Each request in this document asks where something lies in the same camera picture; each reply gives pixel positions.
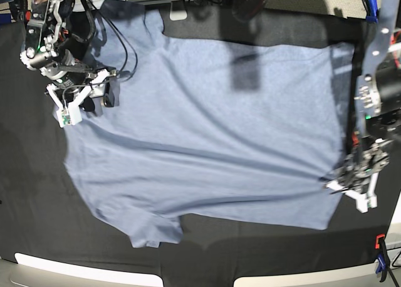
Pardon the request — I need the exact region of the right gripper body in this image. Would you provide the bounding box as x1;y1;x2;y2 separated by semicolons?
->
43;64;96;93

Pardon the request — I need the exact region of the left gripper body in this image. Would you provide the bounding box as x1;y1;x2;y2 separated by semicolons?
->
338;142;390;190

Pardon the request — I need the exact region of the blue-grey t-shirt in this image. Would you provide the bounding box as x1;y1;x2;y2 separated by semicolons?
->
65;0;354;248

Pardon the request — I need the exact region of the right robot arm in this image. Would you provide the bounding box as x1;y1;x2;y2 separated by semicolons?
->
20;0;118;116

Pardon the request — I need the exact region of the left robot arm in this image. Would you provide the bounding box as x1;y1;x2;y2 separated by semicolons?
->
336;0;400;194

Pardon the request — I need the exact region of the orange black clamp far-left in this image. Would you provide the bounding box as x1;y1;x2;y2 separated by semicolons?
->
18;6;31;27

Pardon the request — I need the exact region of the blue orange clamp near-right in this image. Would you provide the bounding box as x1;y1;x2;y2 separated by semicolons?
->
375;234;400;287

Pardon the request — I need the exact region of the black table cloth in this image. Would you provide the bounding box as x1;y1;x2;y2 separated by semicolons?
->
1;23;400;286

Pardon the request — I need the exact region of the blue bar clamp far-right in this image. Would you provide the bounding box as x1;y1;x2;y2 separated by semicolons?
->
361;0;379;23

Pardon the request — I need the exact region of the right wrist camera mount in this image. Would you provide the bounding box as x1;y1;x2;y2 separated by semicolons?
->
46;68;117;128

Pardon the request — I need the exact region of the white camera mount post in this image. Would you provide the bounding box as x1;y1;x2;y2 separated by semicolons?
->
169;0;188;21

